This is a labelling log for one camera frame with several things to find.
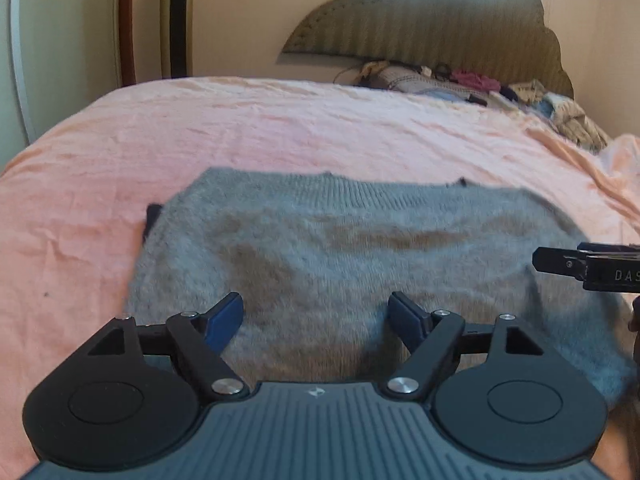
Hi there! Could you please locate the brown wooden door frame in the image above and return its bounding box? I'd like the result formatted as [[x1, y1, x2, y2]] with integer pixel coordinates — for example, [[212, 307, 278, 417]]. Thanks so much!
[[117, 0, 137, 87]]

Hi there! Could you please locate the olive upholstered headboard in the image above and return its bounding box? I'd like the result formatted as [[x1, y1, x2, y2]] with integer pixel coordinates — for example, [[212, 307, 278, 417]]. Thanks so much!
[[282, 0, 574, 96]]

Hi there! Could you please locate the grey sweater with navy sleeves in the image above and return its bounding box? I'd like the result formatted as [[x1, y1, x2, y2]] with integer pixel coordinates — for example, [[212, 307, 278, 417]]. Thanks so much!
[[126, 168, 638, 405]]

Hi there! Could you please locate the magenta garment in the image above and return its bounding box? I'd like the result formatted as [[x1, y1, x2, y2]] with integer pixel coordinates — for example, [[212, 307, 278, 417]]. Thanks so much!
[[451, 70, 502, 93]]

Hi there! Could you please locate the pile of patterned clothes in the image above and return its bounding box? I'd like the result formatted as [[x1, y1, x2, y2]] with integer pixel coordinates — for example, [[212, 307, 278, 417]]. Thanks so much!
[[501, 79, 611, 153]]

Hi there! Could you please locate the gold tower fan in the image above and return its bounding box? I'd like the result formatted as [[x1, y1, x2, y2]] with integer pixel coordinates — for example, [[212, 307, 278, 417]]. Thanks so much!
[[160, 0, 193, 79]]

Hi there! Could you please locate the pink bed sheet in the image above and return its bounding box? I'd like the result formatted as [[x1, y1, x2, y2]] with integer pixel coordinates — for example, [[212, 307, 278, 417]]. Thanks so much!
[[1, 78, 639, 479]]

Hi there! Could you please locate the white wardrobe door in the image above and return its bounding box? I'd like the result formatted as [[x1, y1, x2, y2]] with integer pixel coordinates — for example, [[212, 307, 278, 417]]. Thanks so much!
[[1, 0, 122, 162]]

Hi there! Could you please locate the person's right hand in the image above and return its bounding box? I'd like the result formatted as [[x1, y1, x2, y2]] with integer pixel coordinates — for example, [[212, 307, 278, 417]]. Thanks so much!
[[628, 297, 640, 364]]

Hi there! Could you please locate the black cable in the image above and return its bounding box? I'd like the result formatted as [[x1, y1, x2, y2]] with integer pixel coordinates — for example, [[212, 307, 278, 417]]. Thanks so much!
[[332, 60, 452, 85]]

